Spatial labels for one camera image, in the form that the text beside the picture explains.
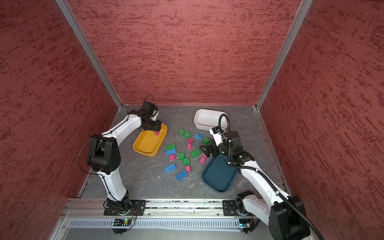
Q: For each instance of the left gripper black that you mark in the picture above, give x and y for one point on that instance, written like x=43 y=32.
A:
x=157 y=128

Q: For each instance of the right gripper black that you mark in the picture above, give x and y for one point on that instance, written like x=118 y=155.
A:
x=213 y=147

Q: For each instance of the blue long brick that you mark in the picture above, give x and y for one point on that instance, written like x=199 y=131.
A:
x=170 y=168
x=181 y=175
x=171 y=152

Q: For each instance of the pink studded brick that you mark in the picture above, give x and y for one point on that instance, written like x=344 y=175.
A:
x=171 y=157

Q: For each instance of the blue long brick bottom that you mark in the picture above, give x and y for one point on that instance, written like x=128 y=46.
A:
x=181 y=175

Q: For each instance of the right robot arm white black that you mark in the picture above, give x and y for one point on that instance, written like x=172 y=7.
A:
x=284 y=215

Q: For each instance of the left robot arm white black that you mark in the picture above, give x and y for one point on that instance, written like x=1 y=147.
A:
x=104 y=155

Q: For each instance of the teal plastic bin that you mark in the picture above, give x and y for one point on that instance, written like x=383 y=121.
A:
x=218 y=175

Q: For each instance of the yellow plastic bin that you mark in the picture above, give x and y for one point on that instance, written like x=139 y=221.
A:
x=148 y=144

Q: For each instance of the white plastic bin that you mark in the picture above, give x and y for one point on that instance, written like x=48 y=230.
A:
x=207 y=119

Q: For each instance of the right controller board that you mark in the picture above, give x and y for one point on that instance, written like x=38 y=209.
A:
x=246 y=226

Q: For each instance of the controller board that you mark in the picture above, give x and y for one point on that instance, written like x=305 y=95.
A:
x=246 y=226
x=121 y=226

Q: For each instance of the left controller board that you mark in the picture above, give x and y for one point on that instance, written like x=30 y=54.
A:
x=121 y=226

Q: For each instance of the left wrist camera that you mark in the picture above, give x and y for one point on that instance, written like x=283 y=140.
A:
x=149 y=107

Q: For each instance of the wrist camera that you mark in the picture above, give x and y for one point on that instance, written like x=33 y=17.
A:
x=149 y=107
x=218 y=135

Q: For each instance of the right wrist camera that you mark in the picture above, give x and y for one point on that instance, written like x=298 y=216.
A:
x=218 y=135

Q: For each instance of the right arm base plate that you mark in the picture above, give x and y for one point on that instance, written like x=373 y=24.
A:
x=237 y=207

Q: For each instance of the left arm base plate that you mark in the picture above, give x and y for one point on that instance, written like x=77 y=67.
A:
x=124 y=208

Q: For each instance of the aluminium front rail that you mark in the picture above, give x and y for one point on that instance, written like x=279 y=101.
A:
x=155 y=208

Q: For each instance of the left corner aluminium post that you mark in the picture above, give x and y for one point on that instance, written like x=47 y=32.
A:
x=82 y=38

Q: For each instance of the corner aluminium post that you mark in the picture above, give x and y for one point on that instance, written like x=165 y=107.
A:
x=82 y=38
x=290 y=37

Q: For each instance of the right corner aluminium post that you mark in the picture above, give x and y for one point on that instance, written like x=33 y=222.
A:
x=290 y=37

